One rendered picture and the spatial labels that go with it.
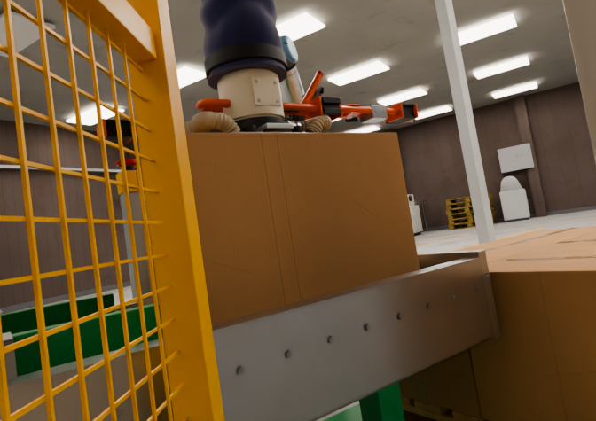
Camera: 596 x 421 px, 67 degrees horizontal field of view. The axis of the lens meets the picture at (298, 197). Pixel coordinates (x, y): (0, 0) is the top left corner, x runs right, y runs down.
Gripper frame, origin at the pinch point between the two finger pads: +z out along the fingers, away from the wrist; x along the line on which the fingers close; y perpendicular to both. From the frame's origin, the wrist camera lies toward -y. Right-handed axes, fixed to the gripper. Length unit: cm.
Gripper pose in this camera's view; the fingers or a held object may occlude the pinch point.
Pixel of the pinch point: (328, 110)
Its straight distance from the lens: 141.9
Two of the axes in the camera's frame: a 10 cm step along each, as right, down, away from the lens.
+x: -1.5, -9.9, 0.7
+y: -8.1, 0.8, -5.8
